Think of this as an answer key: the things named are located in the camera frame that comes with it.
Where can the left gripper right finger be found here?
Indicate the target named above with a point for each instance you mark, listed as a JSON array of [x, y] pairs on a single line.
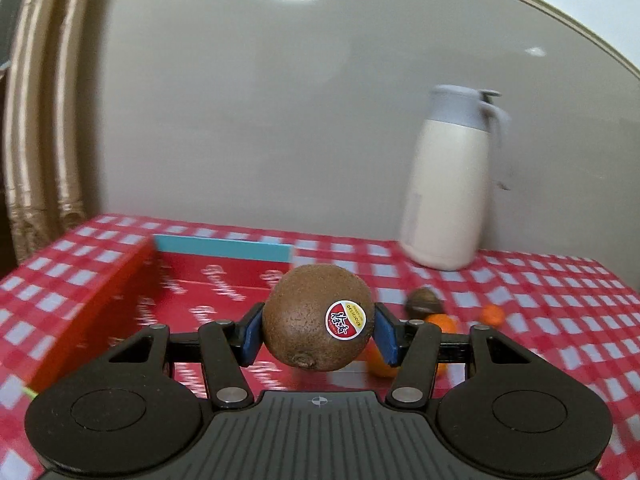
[[417, 348]]

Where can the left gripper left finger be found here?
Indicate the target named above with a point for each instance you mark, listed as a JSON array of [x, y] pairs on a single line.
[[222, 348]]

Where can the large orange tangerine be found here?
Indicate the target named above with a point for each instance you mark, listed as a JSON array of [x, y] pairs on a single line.
[[373, 359]]

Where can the small orange tangerine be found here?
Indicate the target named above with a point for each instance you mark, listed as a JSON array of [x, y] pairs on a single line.
[[492, 315]]

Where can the brown kiwi with sticker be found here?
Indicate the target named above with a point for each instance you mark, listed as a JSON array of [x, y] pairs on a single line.
[[319, 317]]

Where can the red cardboard box tray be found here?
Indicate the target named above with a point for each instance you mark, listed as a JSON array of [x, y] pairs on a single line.
[[99, 287]]

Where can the cream thermos jug grey lid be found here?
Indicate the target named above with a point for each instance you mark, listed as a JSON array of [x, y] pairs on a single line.
[[449, 185]]

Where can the red white checkered tablecloth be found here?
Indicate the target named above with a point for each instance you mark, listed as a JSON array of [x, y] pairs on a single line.
[[572, 311]]

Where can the beige satin curtain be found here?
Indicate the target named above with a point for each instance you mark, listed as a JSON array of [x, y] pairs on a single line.
[[39, 125]]

